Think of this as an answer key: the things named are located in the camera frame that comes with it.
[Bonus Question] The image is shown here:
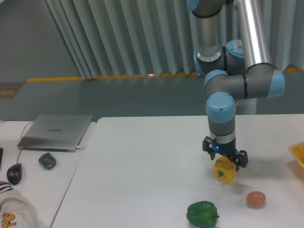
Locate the yellow bell pepper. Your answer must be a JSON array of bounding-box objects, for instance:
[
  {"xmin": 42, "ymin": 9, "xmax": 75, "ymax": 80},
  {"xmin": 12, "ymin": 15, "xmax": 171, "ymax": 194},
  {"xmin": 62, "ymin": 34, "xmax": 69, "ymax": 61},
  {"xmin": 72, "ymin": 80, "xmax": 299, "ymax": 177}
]
[{"xmin": 214, "ymin": 156, "xmax": 236, "ymax": 183}]

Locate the person's cream sleeved forearm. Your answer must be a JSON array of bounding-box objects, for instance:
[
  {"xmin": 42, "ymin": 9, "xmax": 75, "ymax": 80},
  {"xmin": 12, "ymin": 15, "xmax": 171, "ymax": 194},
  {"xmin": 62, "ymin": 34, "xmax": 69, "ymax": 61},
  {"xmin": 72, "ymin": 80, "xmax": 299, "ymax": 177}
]
[{"xmin": 0, "ymin": 181, "xmax": 39, "ymax": 228}]

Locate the brown egg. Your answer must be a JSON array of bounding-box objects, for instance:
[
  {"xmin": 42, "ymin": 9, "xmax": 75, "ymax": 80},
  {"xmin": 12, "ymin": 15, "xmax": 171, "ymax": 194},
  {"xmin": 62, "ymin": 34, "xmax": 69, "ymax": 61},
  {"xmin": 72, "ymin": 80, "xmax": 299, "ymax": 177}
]
[{"xmin": 246, "ymin": 191, "xmax": 266, "ymax": 208}]

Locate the white usb plug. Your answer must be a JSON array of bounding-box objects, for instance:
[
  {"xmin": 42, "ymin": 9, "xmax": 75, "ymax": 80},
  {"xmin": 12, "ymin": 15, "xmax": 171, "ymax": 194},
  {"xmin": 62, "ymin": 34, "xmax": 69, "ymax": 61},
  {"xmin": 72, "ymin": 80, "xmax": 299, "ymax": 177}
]
[{"xmin": 76, "ymin": 146, "xmax": 86, "ymax": 150}]

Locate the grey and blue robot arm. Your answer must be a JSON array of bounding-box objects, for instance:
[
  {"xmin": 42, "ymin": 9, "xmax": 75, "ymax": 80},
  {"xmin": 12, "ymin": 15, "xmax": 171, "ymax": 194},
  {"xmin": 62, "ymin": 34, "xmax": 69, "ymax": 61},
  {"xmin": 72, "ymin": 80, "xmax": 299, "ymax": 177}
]
[{"xmin": 187, "ymin": 0, "xmax": 285, "ymax": 170}]

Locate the dark grey power adapter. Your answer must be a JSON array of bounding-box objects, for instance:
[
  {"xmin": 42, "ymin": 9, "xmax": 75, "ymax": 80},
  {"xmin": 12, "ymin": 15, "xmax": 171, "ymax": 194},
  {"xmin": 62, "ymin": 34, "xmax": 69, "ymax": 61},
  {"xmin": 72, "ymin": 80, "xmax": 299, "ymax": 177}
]
[{"xmin": 38, "ymin": 152, "xmax": 57, "ymax": 170}]

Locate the white folding partition screen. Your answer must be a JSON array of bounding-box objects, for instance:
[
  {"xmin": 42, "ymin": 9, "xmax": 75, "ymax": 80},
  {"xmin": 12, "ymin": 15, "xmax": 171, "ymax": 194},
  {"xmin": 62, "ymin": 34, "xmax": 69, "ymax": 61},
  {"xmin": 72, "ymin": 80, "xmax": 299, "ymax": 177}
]
[{"xmin": 43, "ymin": 0, "xmax": 304, "ymax": 79}]

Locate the black mouse cable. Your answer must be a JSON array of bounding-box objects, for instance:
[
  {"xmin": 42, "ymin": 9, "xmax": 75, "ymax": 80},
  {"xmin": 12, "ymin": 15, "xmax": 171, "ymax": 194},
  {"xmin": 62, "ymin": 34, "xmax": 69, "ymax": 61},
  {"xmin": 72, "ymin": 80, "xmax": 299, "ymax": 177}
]
[{"xmin": 0, "ymin": 120, "xmax": 35, "ymax": 165}]

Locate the green bell pepper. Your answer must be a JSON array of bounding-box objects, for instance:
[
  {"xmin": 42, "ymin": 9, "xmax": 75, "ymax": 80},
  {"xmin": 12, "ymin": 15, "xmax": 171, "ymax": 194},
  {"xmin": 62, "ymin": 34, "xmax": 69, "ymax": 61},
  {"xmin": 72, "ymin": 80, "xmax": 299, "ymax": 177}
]
[{"xmin": 186, "ymin": 201, "xmax": 219, "ymax": 228}]

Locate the black computer mouse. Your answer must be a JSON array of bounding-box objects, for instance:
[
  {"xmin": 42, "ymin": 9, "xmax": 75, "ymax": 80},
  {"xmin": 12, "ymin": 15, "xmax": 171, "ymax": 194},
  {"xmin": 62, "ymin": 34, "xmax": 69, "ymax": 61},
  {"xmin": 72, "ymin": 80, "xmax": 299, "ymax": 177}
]
[{"xmin": 7, "ymin": 163, "xmax": 23, "ymax": 185}]

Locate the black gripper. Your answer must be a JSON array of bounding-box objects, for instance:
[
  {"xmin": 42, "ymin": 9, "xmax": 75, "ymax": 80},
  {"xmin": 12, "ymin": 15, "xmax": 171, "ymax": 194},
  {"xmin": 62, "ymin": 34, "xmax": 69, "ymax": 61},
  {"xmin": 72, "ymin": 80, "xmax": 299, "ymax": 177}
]
[{"xmin": 202, "ymin": 136, "xmax": 248, "ymax": 171}]

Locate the yellow plastic basket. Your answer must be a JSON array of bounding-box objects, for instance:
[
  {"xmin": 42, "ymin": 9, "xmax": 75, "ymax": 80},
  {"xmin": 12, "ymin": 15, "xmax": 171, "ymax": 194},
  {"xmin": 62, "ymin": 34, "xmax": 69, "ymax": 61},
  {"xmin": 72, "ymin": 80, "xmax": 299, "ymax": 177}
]
[{"xmin": 288, "ymin": 141, "xmax": 304, "ymax": 167}]

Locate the silver closed laptop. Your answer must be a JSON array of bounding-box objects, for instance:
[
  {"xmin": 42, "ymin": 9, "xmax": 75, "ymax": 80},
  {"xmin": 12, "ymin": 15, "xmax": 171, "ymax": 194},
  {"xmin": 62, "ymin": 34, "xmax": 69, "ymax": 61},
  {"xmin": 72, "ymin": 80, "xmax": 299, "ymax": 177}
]
[{"xmin": 18, "ymin": 115, "xmax": 92, "ymax": 152}]

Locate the black keyboard edge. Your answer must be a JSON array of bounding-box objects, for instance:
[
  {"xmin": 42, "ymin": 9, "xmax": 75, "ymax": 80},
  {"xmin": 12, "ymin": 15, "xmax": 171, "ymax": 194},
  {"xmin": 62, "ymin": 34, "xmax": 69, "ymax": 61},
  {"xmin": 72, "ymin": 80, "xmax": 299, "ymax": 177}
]
[{"xmin": 0, "ymin": 148, "xmax": 3, "ymax": 169}]

